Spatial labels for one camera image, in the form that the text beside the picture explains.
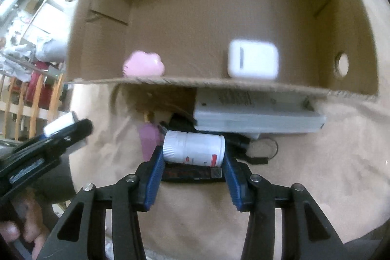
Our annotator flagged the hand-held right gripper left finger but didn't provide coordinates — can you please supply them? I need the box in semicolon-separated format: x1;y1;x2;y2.
39;146;166;260

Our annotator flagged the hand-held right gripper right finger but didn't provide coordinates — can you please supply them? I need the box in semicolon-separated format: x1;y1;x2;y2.
224;153;345;260

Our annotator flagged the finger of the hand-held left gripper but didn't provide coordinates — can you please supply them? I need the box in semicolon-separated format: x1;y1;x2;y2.
43;112;94;154

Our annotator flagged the small black box red print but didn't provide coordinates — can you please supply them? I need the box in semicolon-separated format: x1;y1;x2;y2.
161;166;224;183

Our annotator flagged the white pill bottle red label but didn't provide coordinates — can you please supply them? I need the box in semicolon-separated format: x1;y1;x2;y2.
162;130;226;167

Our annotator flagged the black flashlight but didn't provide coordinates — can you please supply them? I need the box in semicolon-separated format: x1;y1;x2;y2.
158;113;253;152

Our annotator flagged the grey electronic device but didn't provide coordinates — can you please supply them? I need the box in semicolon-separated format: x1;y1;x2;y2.
193;88;327;134

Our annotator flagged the brown cardboard box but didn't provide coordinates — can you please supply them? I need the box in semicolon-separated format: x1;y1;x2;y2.
65;0;380;102

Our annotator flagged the person's left hand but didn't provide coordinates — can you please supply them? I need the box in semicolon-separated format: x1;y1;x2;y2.
0;191;51;260

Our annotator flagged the wooden chair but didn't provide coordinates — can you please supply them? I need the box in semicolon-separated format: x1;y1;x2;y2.
0;65;67;142

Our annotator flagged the white plastic bag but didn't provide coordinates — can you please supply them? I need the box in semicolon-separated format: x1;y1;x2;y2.
36;37;68;63

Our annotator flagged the pink paw-shaped case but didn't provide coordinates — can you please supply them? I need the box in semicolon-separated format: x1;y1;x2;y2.
122;50;165;78

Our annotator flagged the beige blanket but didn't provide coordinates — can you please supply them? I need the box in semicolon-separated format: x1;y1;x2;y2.
52;0;390;260

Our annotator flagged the white earbuds case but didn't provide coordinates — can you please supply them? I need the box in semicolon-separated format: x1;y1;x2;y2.
227;39;279;80

